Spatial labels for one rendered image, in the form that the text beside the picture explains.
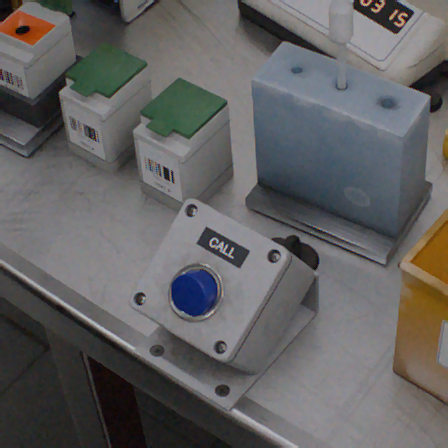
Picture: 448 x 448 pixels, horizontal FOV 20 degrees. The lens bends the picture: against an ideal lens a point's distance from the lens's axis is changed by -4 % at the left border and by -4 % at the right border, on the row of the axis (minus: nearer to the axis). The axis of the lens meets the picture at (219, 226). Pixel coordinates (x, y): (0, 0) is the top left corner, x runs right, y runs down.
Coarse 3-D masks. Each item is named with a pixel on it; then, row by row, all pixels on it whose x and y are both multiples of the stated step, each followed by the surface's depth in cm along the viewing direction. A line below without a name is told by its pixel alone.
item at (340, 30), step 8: (336, 0) 69; (344, 0) 69; (336, 8) 68; (344, 8) 68; (352, 8) 69; (336, 16) 68; (344, 16) 68; (352, 16) 69; (336, 24) 69; (344, 24) 69; (352, 24) 69; (328, 32) 70; (336, 32) 69; (344, 32) 69; (352, 32) 70; (336, 40) 70; (344, 40) 70
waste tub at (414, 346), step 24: (432, 240) 66; (408, 264) 64; (432, 264) 68; (408, 288) 65; (432, 288) 64; (408, 312) 67; (432, 312) 65; (408, 336) 68; (432, 336) 67; (408, 360) 70; (432, 360) 68; (432, 384) 70
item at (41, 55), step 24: (0, 24) 83; (24, 24) 83; (48, 24) 82; (0, 48) 82; (24, 48) 82; (48, 48) 82; (72, 48) 85; (0, 72) 84; (24, 72) 82; (48, 72) 84
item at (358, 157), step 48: (288, 48) 76; (288, 96) 73; (336, 96) 73; (384, 96) 72; (288, 144) 76; (336, 144) 74; (384, 144) 72; (288, 192) 80; (336, 192) 77; (384, 192) 75; (336, 240) 78; (384, 240) 77
